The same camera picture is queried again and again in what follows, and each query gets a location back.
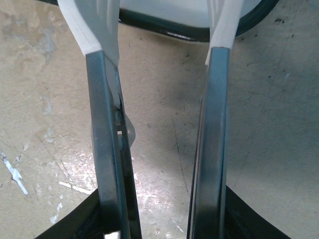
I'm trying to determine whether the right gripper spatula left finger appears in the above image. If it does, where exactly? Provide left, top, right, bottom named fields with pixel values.
left=56, top=0, right=143, bottom=239

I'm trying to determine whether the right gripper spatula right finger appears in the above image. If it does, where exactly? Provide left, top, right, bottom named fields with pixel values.
left=186, top=0, right=244, bottom=239

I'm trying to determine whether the strawberry print tray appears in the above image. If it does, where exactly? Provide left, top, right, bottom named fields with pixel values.
left=118, top=0, right=281, bottom=43

